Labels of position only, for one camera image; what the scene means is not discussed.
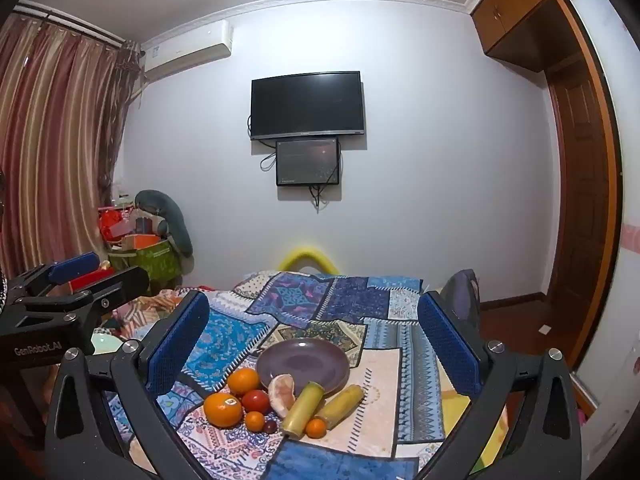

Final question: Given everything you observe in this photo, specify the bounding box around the red tomato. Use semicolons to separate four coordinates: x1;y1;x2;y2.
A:
242;389;271;414

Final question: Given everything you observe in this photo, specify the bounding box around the striped red beige curtain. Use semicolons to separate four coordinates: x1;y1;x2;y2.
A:
0;7;146;281

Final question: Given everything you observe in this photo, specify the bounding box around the white curtain rail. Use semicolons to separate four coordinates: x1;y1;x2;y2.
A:
12;2;126;51

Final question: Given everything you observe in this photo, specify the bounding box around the black wall television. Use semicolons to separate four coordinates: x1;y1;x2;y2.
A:
250;71;363;141

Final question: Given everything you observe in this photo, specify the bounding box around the mint green plate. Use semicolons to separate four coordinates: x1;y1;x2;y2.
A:
90;327;126;357

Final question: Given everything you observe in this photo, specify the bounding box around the red gift box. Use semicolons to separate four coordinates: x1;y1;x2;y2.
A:
98;207;136;241

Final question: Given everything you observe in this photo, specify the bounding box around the wooden overhead cabinet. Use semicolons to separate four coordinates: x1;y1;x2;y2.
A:
470;0;588;73

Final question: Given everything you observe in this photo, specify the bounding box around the brown wooden door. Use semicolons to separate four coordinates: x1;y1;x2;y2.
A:
544;60;615;363

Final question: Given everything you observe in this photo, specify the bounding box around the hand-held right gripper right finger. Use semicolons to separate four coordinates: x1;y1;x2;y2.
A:
417;290;583;480

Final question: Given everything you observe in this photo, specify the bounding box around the small black wall monitor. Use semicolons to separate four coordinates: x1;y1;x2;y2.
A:
275;138;341;187

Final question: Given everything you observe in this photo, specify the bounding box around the brown round plate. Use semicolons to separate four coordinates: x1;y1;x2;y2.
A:
256;338;351;396

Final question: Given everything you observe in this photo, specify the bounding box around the patchwork printed blanket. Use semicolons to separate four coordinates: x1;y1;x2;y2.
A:
100;270;506;480

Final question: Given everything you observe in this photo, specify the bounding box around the large orange with sticker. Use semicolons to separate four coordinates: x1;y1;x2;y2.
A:
203;392;244;429

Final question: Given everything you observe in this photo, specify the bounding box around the orange flat box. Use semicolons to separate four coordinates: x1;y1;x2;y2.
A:
122;232;168;252

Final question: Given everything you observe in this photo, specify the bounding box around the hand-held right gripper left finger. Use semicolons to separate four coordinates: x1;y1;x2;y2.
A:
44;290;211;480

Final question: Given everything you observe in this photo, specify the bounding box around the dark purple chair back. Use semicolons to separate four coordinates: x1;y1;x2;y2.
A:
440;269;482;326

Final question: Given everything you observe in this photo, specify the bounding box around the orange striped quilt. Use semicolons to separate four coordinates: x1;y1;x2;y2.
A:
112;286;187;341

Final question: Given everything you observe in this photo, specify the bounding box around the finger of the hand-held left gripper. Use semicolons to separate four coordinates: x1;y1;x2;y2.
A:
15;266;151;323
10;251;101;301

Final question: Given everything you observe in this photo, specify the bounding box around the yellow foam cushion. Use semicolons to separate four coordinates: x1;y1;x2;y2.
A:
277;246;340;276

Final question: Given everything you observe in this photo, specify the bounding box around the green gift bag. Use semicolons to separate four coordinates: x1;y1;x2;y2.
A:
107;240;183;286

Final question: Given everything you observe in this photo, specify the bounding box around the peeled pomelo piece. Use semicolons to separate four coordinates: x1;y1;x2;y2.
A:
267;374;297;418

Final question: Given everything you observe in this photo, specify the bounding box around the red low box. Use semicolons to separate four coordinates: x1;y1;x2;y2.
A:
67;266;119;293

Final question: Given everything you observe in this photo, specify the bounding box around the white wall air conditioner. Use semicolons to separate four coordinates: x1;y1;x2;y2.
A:
142;19;234;81

